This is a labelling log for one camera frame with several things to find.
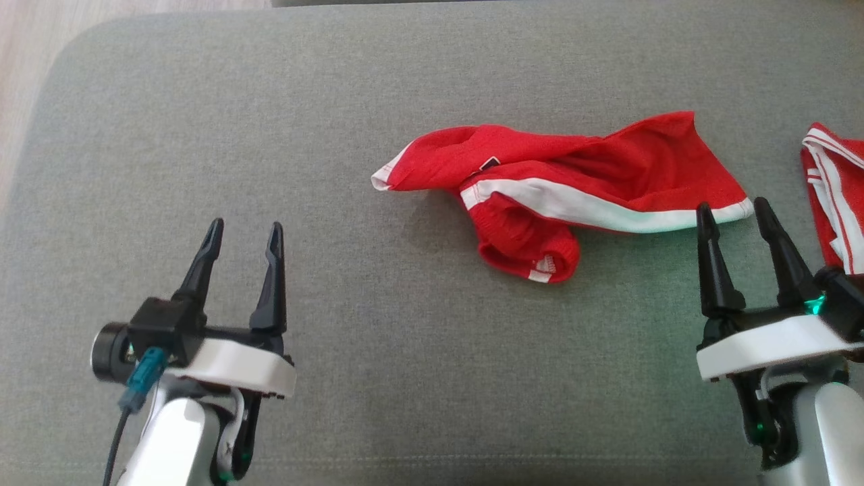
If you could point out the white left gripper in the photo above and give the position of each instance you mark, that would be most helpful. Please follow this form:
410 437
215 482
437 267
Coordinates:
243 364

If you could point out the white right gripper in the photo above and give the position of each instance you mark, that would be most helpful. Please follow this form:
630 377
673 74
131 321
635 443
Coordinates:
763 344

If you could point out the red jersey white sleeves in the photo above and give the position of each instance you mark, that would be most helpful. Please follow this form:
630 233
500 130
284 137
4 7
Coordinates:
813 196

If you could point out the red shorts white stripe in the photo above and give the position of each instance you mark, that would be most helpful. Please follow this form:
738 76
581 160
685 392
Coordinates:
641 162

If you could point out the large grey sofa seat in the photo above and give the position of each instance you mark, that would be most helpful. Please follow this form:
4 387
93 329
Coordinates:
270 135

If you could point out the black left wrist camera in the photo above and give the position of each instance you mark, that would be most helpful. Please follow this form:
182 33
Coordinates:
155 324

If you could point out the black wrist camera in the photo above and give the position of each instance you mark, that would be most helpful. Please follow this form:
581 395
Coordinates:
844 300
155 324

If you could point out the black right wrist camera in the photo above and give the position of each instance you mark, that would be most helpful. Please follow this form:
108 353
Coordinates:
844 300

